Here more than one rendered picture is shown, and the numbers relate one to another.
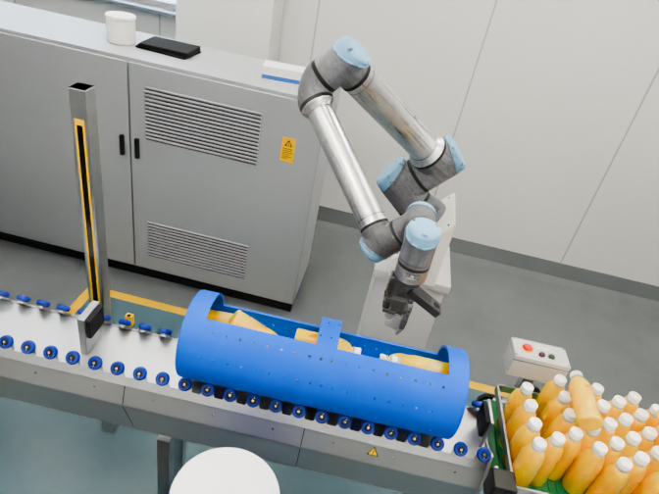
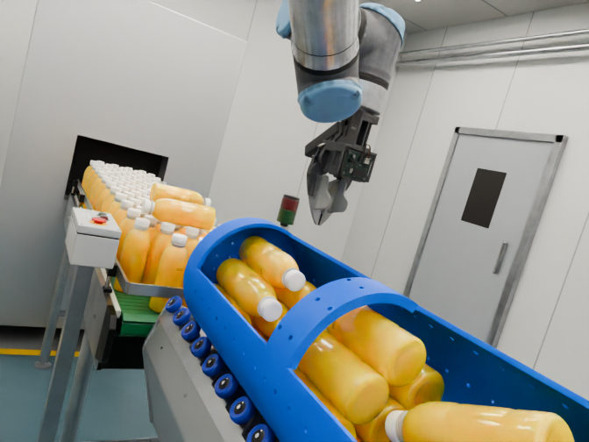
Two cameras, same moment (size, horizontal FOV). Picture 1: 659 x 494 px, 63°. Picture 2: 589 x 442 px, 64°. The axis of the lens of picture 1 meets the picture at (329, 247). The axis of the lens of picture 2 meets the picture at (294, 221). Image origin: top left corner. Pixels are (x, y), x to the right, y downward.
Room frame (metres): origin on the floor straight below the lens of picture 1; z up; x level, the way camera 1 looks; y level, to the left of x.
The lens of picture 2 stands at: (1.73, 0.44, 1.38)
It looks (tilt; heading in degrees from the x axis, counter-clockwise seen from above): 7 degrees down; 237
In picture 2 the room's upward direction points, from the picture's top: 16 degrees clockwise
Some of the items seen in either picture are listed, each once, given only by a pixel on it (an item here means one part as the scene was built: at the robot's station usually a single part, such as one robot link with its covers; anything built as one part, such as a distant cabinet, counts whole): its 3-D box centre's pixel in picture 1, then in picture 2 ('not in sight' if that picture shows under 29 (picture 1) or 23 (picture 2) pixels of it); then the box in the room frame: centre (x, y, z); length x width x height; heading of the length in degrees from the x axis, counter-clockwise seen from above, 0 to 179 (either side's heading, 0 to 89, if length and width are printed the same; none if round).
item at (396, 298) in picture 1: (401, 293); (347, 145); (1.23, -0.23, 1.43); 0.09 x 0.08 x 0.12; 88
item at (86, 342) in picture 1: (92, 327); not in sight; (1.26, 0.72, 1.00); 0.10 x 0.04 x 0.15; 178
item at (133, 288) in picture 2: (503, 432); (203, 295); (1.21, -0.69, 0.96); 0.40 x 0.01 x 0.03; 178
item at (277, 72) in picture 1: (285, 73); not in sight; (2.90, 0.42, 1.48); 0.24 x 0.12 x 0.08; 94
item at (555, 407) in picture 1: (552, 417); (159, 260); (1.29, -0.86, 1.00); 0.07 x 0.07 x 0.19
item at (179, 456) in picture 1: (178, 455); not in sight; (1.32, 0.44, 0.31); 0.06 x 0.06 x 0.63; 88
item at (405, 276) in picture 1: (411, 271); (359, 99); (1.22, -0.24, 1.51); 0.10 x 0.09 x 0.05; 178
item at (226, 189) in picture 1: (150, 165); not in sight; (2.98, 1.22, 0.72); 2.15 x 0.54 x 1.45; 86
